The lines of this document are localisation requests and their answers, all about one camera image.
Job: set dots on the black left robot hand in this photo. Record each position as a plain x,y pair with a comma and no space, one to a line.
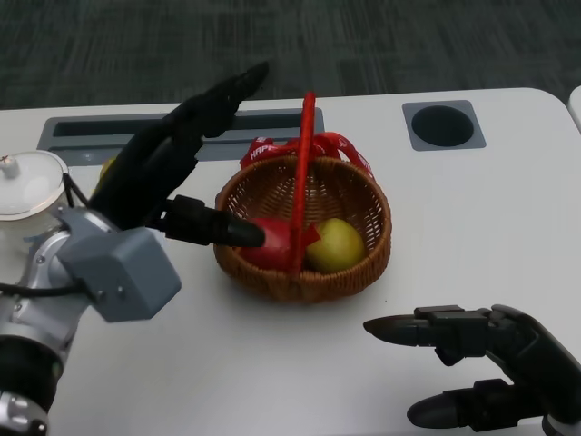
154,168

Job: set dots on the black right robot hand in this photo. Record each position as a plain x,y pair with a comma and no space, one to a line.
535,354

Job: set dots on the red apple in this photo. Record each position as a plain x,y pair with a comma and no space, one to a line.
272,250

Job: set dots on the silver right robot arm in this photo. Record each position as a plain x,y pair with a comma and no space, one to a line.
563,424

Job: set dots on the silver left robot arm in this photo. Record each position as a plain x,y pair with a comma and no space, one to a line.
32,327

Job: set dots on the large yellow-green pear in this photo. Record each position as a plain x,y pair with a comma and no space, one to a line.
105,168

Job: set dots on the white lidded ceramic mug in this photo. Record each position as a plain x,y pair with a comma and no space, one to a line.
27,191

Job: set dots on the red birthday ribbon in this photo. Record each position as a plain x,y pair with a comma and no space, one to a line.
333,143

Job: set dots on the small yellow-green pear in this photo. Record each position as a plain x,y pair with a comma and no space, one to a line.
338,247

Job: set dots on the grey round cup holder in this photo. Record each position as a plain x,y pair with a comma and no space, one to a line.
442,125

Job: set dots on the neighbouring white table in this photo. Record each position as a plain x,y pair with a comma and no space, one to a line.
575,106

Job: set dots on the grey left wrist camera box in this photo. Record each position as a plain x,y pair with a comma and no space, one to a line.
122,272

